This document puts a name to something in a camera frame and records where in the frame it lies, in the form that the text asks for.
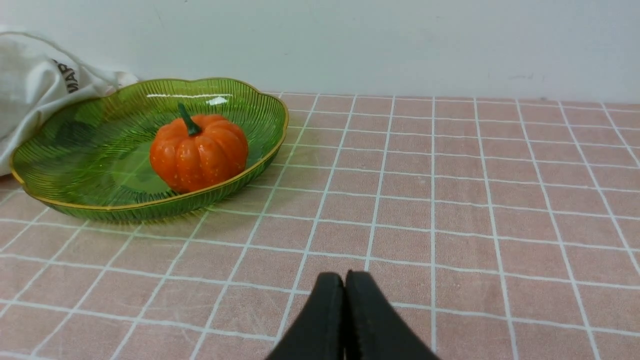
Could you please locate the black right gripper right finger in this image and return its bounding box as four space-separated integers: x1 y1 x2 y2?
345 270 438 360

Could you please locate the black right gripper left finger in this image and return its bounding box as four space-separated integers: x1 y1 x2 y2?
266 272 345 360

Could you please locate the orange toy pumpkin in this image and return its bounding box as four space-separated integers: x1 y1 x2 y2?
148 102 249 194

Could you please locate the white cloth tote bag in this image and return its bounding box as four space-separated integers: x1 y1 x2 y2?
0 25 139 176

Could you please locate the green glass scalloped plate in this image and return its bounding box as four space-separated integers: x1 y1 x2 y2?
10 77 290 223

